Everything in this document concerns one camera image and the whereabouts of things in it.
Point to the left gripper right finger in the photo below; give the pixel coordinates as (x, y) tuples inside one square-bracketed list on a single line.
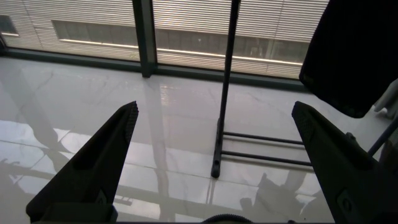
[(348, 174)]

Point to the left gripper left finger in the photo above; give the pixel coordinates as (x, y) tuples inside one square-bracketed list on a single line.
[(93, 174)]

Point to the black garment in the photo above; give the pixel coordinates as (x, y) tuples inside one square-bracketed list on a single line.
[(351, 56)]

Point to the black clothes rack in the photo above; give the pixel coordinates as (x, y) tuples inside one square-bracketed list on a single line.
[(227, 77)]

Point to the window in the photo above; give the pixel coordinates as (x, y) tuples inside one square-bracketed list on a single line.
[(144, 37)]

